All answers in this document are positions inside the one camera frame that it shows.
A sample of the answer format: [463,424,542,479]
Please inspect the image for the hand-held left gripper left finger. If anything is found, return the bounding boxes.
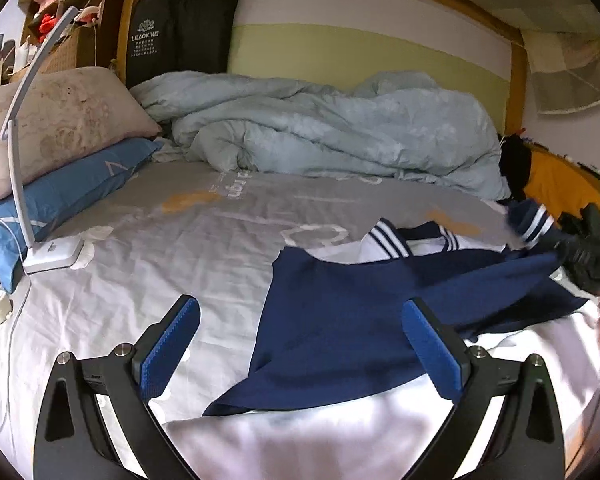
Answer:
[32,294,202,480]

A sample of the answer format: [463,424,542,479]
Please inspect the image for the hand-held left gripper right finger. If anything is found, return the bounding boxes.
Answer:
[401,298,567,480]

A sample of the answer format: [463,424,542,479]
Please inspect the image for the white and navy striped jacket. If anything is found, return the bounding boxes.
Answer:
[165,199,600,480]

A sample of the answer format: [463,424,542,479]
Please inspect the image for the orange cloth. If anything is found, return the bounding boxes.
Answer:
[522,142,600,222]

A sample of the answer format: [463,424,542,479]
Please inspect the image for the grey printed bed sheet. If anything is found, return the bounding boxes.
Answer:
[0,157,600,480]

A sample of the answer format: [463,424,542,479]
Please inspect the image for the black cloth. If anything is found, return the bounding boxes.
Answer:
[499,134,533,202]

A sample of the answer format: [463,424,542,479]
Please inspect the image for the white desk lamp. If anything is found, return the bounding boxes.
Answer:
[0,6,87,276]

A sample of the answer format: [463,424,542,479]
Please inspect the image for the blue pillow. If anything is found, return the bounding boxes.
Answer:
[0,137,166,295]

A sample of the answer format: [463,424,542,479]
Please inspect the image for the checked hanging cloth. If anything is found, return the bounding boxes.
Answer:
[452,0,600,117]

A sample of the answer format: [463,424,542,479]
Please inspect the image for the light grey-blue duvet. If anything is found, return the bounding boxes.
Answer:
[129,71,512,201]

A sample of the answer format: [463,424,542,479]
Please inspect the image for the pink patterned pillow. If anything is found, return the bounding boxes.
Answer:
[0,66,163,203]

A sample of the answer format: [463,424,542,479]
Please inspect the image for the wicker basket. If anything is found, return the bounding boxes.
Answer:
[7,25,102,85]

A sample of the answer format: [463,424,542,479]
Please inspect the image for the black printed garment bag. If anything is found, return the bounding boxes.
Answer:
[125,0,240,90]

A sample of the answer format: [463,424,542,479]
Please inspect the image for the wooden shelf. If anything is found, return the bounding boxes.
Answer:
[0,0,133,92]

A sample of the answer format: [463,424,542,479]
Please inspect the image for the red plush toy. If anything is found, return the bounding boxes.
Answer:
[36,9,65,45]

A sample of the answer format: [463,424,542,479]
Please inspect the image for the wooden bed frame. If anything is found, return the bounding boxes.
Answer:
[40,0,527,143]

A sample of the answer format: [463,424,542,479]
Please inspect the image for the green and white wall padding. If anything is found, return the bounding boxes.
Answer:
[226,0,513,97]

